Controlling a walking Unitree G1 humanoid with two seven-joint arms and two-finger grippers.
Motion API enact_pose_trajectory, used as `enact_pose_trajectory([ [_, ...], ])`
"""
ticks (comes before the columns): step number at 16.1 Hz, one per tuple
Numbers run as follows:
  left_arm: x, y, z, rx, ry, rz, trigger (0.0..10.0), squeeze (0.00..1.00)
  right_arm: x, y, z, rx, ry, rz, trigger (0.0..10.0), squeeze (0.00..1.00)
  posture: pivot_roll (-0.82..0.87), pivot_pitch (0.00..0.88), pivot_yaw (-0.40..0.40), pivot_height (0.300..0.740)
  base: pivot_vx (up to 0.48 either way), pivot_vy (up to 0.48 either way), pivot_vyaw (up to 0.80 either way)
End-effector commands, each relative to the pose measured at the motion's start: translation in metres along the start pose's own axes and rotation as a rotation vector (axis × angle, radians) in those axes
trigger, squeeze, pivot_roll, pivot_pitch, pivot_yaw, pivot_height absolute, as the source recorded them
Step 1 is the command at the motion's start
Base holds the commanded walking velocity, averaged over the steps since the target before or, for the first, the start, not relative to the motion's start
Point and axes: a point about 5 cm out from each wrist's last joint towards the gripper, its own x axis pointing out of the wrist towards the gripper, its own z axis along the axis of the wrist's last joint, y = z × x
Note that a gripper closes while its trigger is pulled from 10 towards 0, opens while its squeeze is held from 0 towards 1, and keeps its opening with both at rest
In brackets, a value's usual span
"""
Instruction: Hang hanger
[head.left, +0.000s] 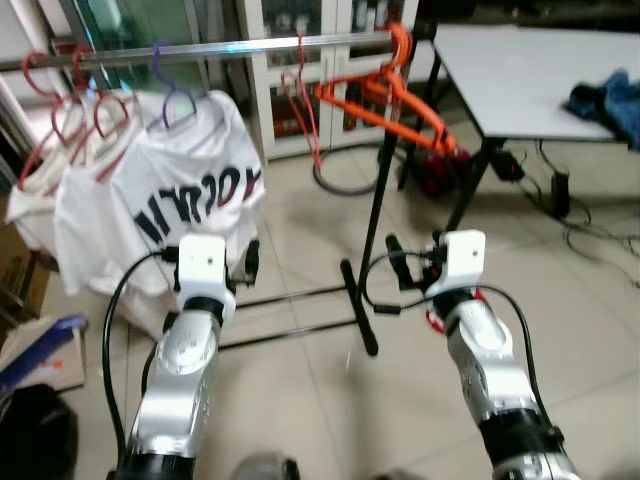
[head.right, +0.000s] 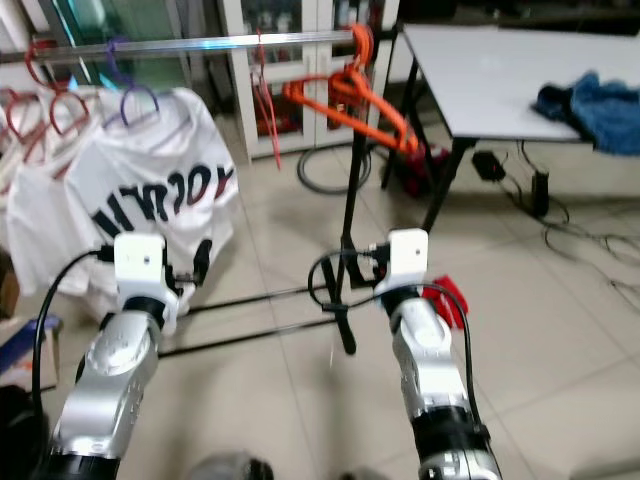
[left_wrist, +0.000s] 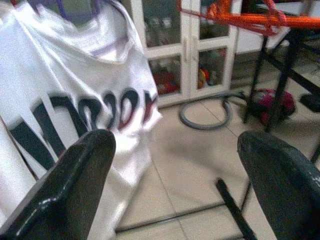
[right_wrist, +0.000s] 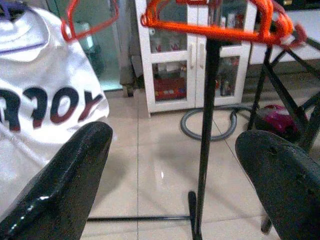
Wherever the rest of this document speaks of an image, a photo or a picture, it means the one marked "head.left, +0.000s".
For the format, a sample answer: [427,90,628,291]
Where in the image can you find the thin red hanger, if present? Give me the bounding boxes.
[280,35,326,173]

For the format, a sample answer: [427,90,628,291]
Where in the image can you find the purple plastic hanger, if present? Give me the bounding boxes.
[148,42,201,133]

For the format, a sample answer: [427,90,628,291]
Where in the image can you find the dark red plastic hanger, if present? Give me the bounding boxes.
[65,45,131,186]
[18,50,76,191]

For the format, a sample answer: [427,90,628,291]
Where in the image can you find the red crumpled cloth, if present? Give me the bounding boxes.
[422,303,448,333]

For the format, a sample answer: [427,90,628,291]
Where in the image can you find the red vacuum cleaner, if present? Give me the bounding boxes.
[413,148,473,198]

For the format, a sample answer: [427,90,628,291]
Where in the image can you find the white black-print t-shirt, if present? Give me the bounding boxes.
[55,90,267,301]

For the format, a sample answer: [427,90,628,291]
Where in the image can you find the black power adapter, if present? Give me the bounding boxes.
[490,150,526,183]

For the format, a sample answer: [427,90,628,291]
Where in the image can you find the black power strip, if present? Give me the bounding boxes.
[548,170,571,218]

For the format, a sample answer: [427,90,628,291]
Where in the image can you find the bunch of orange hangers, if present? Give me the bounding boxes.
[313,22,463,159]

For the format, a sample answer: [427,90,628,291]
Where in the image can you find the grey robot left leg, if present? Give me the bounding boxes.
[232,455,301,480]

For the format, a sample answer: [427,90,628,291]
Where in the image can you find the white table black legs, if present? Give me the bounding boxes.
[435,25,640,236]

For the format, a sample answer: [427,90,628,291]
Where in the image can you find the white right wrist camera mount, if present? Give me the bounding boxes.
[425,230,488,301]

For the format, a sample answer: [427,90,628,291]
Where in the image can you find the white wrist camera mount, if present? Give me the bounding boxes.
[175,235,238,313]
[425,230,488,301]

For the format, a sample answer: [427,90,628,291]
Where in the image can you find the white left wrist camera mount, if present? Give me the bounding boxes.
[175,235,238,313]

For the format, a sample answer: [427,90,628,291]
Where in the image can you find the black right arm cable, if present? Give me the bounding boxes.
[360,250,546,421]

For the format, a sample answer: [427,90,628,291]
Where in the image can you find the grey vacuum hose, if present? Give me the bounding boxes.
[313,150,389,197]

